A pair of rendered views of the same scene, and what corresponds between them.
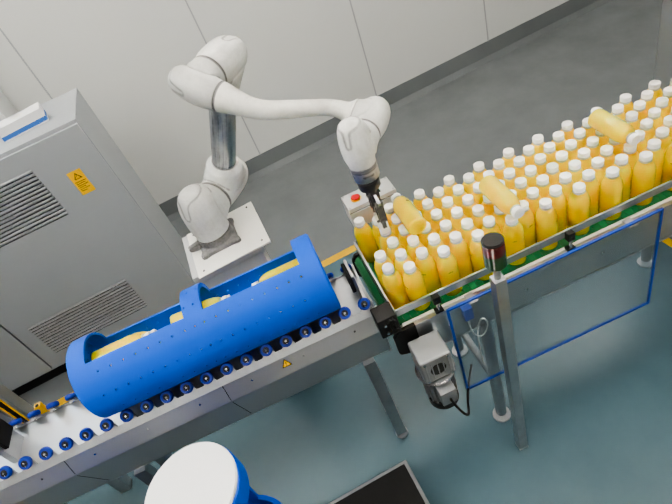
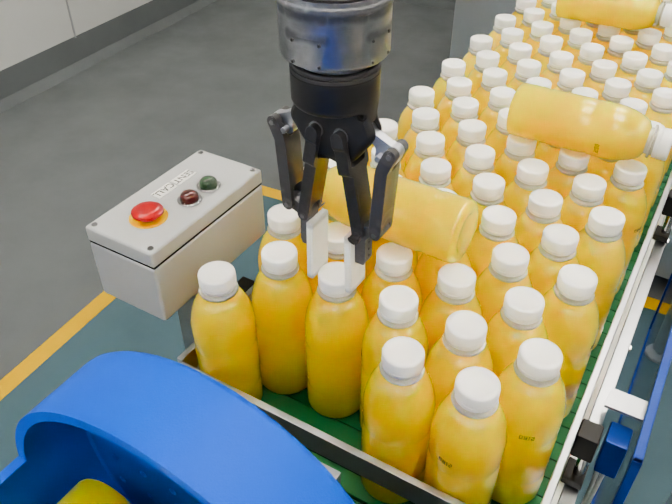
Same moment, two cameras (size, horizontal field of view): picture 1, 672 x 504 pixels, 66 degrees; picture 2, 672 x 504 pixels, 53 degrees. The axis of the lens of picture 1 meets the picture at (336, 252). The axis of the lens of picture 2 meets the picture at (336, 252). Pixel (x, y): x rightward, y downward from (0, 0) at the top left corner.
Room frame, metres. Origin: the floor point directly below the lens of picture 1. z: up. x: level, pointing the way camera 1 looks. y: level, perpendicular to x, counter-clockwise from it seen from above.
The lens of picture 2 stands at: (1.10, 0.25, 1.55)
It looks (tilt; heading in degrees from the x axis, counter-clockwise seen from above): 39 degrees down; 303
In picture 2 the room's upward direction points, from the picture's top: straight up
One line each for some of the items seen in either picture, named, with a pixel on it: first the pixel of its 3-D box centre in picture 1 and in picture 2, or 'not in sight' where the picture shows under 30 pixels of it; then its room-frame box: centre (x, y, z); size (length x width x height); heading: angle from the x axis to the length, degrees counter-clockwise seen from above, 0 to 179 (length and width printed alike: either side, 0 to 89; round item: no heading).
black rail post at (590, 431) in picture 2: (437, 303); (582, 453); (1.12, -0.24, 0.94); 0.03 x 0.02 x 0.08; 92
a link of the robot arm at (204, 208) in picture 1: (201, 209); not in sight; (1.88, 0.44, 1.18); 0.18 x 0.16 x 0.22; 141
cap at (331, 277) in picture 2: not in sight; (336, 278); (1.39, -0.19, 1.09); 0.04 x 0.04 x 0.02
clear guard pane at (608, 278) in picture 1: (556, 306); (646, 370); (1.08, -0.65, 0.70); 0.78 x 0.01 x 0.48; 92
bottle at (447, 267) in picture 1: (448, 271); (557, 348); (1.18, -0.32, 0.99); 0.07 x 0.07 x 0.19
